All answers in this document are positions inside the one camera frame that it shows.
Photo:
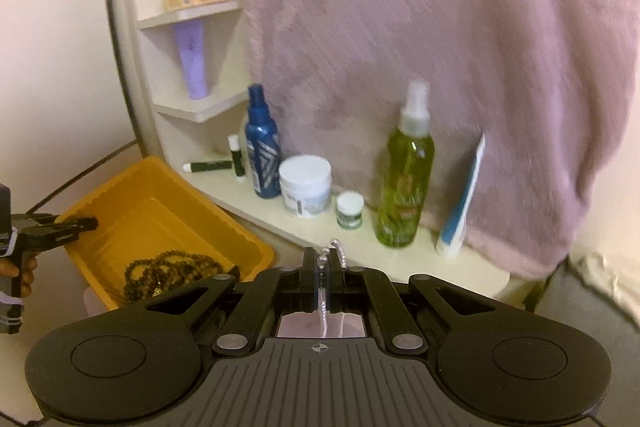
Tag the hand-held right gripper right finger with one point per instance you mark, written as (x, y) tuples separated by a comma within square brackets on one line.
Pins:
[(335, 282)]

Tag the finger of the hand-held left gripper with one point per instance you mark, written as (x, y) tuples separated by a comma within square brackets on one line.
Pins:
[(60, 234), (32, 219)]

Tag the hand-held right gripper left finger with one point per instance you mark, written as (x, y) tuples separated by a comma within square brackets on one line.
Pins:
[(307, 279)]

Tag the orange plastic tray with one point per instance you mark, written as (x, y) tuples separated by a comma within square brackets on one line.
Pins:
[(150, 202)]

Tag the person's left hand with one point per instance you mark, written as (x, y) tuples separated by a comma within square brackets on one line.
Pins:
[(27, 264)]

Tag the small green-label jar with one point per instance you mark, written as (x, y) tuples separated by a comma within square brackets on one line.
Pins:
[(350, 212)]

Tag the white cream jar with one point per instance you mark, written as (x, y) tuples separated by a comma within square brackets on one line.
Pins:
[(305, 187)]

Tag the green spray bottle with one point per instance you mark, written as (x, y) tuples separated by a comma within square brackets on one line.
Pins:
[(405, 187)]

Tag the white lip balm stick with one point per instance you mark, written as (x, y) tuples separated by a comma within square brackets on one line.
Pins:
[(236, 159)]

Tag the blue spray bottle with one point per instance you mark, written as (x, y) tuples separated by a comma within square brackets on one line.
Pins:
[(262, 147)]

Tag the blue and white tube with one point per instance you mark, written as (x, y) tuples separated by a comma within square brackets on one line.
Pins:
[(460, 212)]

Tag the dark green tube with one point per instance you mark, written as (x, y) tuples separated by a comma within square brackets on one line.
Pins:
[(210, 166)]

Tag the cream wooden shelf unit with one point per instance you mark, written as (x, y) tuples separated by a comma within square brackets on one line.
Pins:
[(200, 109)]

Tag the purple tube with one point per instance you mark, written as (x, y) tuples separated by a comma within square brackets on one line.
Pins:
[(192, 62)]

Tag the grey cushion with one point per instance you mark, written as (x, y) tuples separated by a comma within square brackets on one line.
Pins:
[(590, 302)]

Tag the hanging pink towel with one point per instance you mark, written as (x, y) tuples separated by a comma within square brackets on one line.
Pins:
[(450, 32)]

